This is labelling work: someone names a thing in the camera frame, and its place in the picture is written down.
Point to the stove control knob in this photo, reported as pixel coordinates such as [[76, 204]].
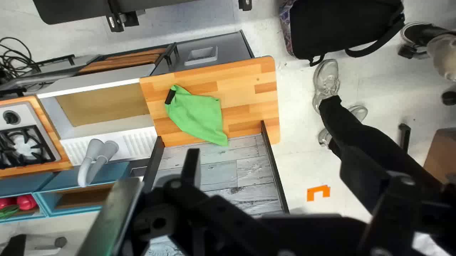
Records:
[[10, 117]]

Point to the grey toy faucet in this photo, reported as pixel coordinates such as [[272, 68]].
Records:
[[94, 157]]

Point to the brown cardboard box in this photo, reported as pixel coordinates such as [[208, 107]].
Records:
[[442, 157]]

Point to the seated person khaki pants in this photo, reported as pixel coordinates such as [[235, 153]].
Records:
[[442, 55]]

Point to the wooden toy kitchen unit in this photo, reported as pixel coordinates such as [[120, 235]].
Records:
[[237, 90]]

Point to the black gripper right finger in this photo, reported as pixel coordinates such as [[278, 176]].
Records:
[[393, 214]]

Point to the black perforated breadboard table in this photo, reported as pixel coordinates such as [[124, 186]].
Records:
[[71, 9]]

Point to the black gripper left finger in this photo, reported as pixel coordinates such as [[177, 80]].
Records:
[[190, 208]]

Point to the black backpack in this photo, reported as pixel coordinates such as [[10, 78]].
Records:
[[342, 23]]

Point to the dark panel frame post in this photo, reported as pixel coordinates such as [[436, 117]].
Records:
[[154, 161]]

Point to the green microfiber cloth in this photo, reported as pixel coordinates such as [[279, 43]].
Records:
[[200, 115]]

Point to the white toy sink basin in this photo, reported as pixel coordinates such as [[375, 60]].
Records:
[[123, 144]]

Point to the red toy vegetable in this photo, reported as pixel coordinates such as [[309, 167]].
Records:
[[4, 204], [26, 201]]

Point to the standing person black pants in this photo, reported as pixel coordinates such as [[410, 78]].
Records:
[[326, 79]]

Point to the grey wood back panel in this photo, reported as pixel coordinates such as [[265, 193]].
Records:
[[247, 176]]

